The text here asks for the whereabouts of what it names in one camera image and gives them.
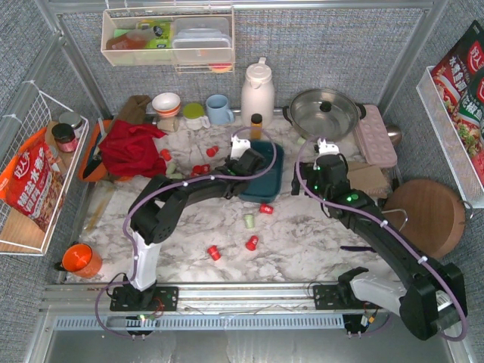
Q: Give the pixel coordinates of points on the white orange bowl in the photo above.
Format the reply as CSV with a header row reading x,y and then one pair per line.
x,y
167,104

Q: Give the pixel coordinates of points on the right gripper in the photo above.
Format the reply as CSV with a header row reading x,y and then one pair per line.
x,y
307,174

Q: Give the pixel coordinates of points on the clear plastic food box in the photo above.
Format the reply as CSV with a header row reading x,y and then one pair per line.
x,y
202,40

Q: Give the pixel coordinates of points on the orange mug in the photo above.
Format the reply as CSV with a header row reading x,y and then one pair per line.
x,y
80,260

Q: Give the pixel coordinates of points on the orange juice bottle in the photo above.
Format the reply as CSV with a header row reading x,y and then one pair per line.
x,y
256,126

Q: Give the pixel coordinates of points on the orange tray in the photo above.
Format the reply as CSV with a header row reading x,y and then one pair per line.
x,y
93,152

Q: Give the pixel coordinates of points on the black knife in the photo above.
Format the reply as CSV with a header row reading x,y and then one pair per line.
x,y
90,168

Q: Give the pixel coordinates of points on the green drink bottle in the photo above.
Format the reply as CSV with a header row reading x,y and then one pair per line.
x,y
162,31

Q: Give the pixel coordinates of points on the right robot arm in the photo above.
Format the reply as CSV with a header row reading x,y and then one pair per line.
x,y
429,297

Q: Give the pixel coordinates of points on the blue mug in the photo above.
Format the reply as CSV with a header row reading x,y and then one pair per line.
x,y
218,110

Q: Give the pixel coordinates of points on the steel pot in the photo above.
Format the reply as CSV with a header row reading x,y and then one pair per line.
x,y
323,113

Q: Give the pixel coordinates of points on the brown cardboard sheet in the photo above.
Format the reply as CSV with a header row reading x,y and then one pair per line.
x,y
368,178

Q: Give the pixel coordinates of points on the white thermos jug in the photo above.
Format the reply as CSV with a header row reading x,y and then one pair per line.
x,y
258,93

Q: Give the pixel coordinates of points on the pink egg tray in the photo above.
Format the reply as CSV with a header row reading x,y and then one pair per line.
x,y
372,138

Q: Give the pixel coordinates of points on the round wooden board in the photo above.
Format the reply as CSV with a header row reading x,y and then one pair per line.
x,y
429,214

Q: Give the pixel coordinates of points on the teal storage basket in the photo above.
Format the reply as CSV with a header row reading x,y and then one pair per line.
x,y
267,187

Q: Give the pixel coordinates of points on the clear wall shelf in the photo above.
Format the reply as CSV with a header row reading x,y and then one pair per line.
x,y
123,44

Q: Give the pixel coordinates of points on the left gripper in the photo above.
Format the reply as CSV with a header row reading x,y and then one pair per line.
x,y
252,161

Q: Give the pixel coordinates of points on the white wire basket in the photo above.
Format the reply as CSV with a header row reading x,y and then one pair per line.
x,y
19,234

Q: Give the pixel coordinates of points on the green lidded cup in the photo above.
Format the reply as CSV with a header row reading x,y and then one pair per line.
x,y
195,117

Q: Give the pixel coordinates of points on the white mesh rack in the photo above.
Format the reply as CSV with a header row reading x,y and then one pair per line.
x,y
459,162

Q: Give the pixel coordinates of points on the olive brown cloth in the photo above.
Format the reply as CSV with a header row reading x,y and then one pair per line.
x,y
134,110

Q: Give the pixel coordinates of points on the red snack bag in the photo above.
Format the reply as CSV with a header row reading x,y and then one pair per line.
x,y
29,184

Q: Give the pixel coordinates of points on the metal lid jar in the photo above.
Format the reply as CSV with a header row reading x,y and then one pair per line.
x,y
74,120

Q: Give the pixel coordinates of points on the dark lid jar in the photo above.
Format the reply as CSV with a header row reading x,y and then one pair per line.
x,y
64,137

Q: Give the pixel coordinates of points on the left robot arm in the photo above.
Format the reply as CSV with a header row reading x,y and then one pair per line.
x,y
154,215

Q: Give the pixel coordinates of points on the red seasoning packet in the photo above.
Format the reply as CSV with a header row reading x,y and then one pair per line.
x,y
458,78

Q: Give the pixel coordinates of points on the red cloth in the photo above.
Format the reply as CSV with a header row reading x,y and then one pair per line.
x,y
129,150

